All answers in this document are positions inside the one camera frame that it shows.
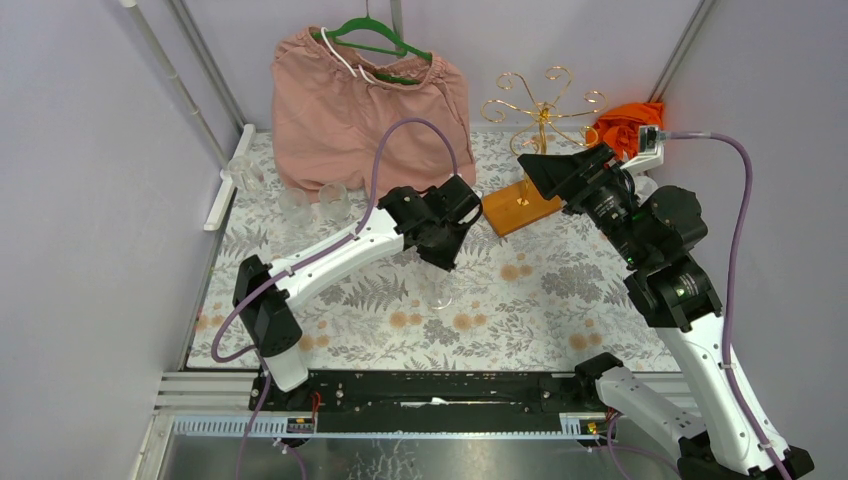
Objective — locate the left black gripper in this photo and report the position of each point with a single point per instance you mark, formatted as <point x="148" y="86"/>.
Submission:
<point x="440" y="244"/>

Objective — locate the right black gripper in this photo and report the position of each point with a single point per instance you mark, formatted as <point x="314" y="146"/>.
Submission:
<point x="565" y="175"/>

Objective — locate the ribbed clear wine glass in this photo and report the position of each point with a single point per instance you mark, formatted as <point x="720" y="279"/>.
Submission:
<point x="295" y="207"/>

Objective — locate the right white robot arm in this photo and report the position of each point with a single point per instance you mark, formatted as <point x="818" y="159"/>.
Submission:
<point x="728" y="435"/>

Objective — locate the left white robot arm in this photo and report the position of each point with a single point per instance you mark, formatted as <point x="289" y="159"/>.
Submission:
<point x="433" y="223"/>

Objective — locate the wooden rack base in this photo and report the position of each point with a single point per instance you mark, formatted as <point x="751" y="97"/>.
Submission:
<point x="514" y="207"/>

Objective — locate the orange cloth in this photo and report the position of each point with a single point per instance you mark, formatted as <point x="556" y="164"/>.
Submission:
<point x="619" y="127"/>

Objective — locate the floral tablecloth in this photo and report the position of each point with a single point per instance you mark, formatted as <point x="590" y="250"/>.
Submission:
<point x="546" y="297"/>

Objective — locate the pink shorts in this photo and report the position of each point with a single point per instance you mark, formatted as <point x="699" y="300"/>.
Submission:
<point x="336" y="117"/>

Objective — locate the gold wire glass rack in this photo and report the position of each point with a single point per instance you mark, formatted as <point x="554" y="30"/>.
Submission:
<point x="543" y="116"/>

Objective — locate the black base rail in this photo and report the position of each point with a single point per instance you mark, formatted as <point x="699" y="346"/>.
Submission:
<point x="421" y="402"/>

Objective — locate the white wall bracket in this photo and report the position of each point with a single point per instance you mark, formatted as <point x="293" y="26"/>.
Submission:
<point x="227" y="187"/>

